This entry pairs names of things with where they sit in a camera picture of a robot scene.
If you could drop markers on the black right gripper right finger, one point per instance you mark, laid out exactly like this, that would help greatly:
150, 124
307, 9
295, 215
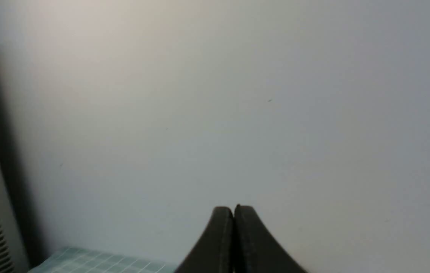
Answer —
255, 250

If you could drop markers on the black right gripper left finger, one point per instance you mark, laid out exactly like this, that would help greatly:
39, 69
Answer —
212, 251

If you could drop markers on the green checked tablecloth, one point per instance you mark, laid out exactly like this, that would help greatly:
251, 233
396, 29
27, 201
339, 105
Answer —
79, 260

